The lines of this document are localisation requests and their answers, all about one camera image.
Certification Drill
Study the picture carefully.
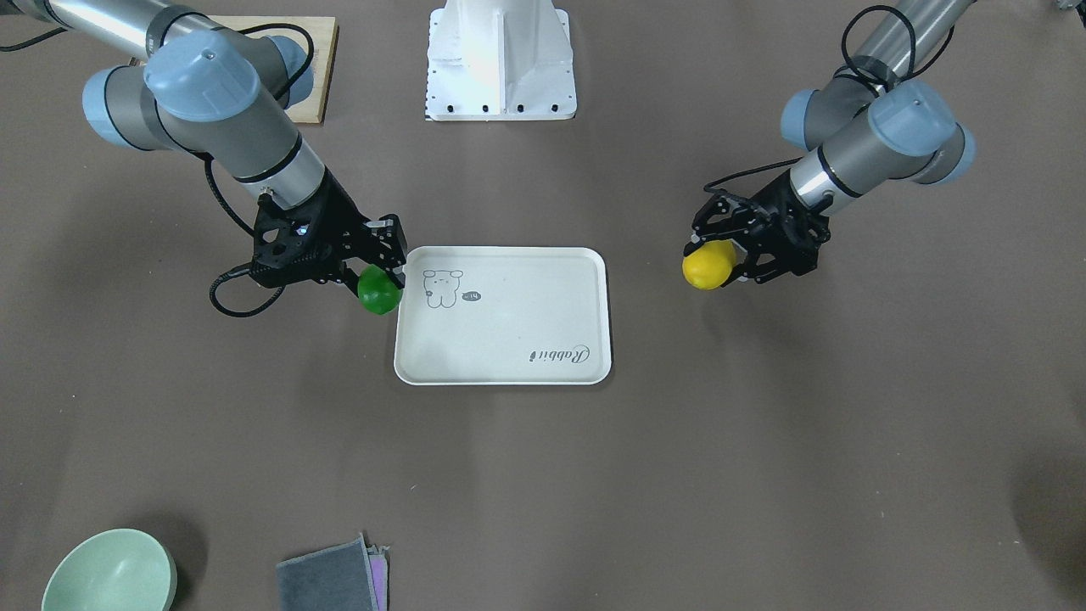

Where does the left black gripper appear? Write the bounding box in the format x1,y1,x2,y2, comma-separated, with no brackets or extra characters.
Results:
691,174,834,283

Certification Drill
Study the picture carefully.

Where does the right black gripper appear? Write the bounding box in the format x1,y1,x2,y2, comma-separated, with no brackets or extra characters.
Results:
249,174,407,300

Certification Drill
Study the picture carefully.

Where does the green lime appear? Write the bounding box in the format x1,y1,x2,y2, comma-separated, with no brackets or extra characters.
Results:
355,266,402,316

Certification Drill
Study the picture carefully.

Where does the yellow lemon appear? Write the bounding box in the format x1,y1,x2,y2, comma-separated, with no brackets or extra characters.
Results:
681,240,738,290

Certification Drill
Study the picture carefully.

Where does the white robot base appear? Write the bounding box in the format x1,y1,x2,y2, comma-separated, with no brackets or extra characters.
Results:
424,1,578,120

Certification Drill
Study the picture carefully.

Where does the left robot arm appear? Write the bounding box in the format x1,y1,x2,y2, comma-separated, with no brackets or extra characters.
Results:
682,1,977,290

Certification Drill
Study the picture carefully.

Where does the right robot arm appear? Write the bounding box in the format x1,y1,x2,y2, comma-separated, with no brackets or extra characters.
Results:
3,1,406,311

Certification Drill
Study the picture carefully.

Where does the white rabbit tray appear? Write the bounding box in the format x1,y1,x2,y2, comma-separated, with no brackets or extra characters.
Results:
393,246,613,386

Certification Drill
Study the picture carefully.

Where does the wooden cutting board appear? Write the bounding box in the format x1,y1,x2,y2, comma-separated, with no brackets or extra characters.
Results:
127,15,339,126

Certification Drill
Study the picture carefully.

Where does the grey folded cloth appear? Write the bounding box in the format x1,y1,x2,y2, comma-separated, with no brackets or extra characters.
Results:
276,536,390,610

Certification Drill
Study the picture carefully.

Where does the green bowl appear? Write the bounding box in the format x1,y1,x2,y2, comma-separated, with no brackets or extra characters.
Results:
40,529,178,610

